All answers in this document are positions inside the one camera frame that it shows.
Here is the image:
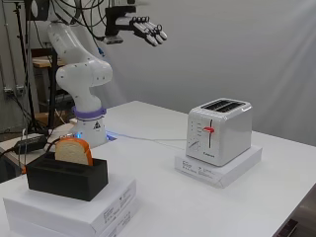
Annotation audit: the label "bread slice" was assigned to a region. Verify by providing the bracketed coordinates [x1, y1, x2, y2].
[54, 137, 95, 167]

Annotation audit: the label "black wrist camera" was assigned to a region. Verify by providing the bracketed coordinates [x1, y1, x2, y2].
[103, 34, 124, 45]

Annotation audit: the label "white flat box under toaster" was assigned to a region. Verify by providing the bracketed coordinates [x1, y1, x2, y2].
[174, 144, 264, 190]

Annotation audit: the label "wooden table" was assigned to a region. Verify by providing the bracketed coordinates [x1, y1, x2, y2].
[32, 53, 67, 129]

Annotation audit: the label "black foam block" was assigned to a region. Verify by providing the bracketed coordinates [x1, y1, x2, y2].
[26, 151, 110, 202]

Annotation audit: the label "black tripod stand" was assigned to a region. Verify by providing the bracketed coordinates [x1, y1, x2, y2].
[12, 0, 45, 134]

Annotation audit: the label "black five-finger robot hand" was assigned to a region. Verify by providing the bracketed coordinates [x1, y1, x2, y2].
[114, 15, 169, 47]

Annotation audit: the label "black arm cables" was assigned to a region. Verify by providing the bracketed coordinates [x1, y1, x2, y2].
[51, 0, 107, 57]

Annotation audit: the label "black power adapter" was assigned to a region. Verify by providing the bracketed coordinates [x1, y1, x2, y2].
[14, 133, 48, 154]

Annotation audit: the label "steel toaster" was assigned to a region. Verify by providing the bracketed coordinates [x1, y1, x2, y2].
[185, 98, 254, 168]

